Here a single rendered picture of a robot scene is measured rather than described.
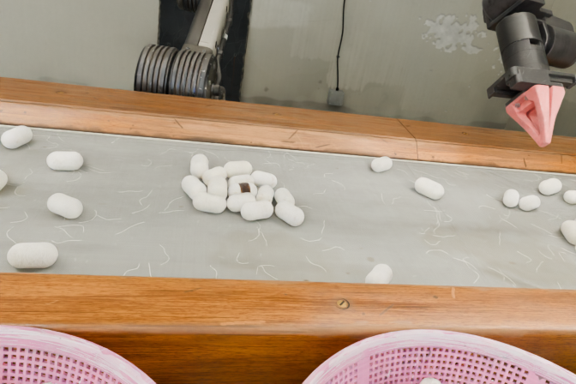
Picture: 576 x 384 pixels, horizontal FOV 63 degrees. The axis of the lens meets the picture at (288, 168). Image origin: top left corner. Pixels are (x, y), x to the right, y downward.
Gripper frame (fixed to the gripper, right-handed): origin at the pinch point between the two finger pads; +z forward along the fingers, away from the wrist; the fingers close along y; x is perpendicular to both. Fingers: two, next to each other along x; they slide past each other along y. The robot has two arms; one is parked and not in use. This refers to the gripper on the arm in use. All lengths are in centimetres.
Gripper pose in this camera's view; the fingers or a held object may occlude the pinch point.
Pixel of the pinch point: (543, 140)
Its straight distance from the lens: 73.1
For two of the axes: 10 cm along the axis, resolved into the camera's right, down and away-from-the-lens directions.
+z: 0.1, 9.2, -3.9
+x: -2.0, 3.8, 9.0
